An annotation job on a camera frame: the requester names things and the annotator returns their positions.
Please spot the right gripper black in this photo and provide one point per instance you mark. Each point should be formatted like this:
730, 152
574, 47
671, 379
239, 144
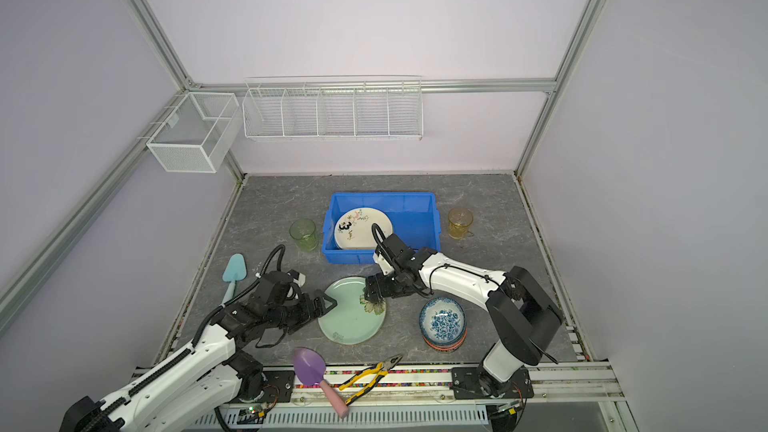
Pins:
382, 288

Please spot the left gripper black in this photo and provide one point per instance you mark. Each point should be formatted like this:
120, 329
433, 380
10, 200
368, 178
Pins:
308, 313

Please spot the cream floral plate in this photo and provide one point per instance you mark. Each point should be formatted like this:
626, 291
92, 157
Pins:
353, 230

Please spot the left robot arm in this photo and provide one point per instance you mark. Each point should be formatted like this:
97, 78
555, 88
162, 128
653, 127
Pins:
214, 367

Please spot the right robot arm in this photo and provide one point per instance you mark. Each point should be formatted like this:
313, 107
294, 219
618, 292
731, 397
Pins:
523, 314

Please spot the blue plastic bin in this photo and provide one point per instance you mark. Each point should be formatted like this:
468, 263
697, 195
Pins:
414, 215

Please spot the mint green plate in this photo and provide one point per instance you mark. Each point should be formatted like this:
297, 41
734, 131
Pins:
354, 319

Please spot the blue floral ceramic bowl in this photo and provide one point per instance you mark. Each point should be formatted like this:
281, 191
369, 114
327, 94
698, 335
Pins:
442, 319

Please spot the yellow black pliers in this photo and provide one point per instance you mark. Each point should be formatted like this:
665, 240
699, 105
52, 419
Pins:
375, 374

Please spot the green glass cup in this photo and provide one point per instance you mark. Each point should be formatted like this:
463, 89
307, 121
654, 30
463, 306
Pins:
304, 234

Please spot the teal spatula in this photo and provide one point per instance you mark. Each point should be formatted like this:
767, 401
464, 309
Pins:
234, 272

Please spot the red rimmed bowl underneath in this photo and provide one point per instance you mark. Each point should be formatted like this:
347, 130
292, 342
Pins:
451, 345

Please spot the amber glass cup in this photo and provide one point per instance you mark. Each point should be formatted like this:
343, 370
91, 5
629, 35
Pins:
460, 223

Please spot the green circuit board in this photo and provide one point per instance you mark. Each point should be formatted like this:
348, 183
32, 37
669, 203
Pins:
250, 416

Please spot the small white mesh basket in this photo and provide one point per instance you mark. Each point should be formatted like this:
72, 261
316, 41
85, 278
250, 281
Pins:
198, 133

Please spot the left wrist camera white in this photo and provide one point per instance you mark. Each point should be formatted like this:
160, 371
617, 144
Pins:
298, 277

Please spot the purple scoop pink handle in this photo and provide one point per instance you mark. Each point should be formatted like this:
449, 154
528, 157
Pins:
310, 369

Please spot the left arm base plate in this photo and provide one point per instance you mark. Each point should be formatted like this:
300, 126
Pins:
270, 386

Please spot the white vented cable duct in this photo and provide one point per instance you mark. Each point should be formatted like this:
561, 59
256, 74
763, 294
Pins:
367, 417

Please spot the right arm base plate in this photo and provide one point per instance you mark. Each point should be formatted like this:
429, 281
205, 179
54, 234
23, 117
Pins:
476, 383

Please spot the long white wire basket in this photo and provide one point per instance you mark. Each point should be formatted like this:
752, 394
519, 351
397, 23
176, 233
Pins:
362, 107

